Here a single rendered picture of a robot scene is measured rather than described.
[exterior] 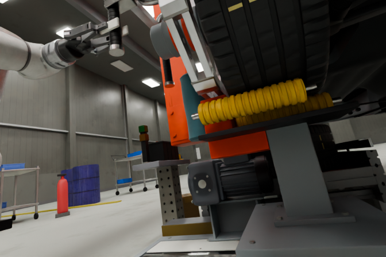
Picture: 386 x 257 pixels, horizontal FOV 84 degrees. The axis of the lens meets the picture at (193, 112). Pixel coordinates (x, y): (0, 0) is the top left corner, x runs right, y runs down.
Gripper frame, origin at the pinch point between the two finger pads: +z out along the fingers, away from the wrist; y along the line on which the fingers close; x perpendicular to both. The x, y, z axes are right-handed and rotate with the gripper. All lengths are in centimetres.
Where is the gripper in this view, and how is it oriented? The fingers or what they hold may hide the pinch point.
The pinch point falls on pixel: (114, 29)
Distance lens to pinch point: 74.7
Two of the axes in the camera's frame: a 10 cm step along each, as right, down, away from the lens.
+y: -3.7, -1.8, -9.1
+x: -1.6, -9.5, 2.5
